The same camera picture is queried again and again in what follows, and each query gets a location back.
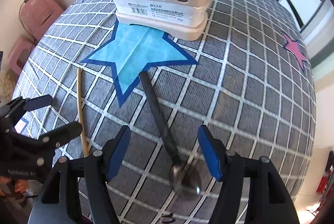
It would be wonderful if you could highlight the black handled metal spoon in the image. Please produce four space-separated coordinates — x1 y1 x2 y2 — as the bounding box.
139 71 202 199

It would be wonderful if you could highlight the bamboo chopstick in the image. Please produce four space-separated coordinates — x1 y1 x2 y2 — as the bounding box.
76 67 89 157

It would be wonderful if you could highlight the grey checked star tablecloth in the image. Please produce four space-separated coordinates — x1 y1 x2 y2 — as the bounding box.
14 0 315 223

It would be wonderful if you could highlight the person's left hand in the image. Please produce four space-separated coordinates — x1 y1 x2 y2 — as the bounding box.
0 176 28 194

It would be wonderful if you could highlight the pink plastic stool stack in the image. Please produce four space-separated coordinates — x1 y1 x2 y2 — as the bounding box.
19 0 64 41

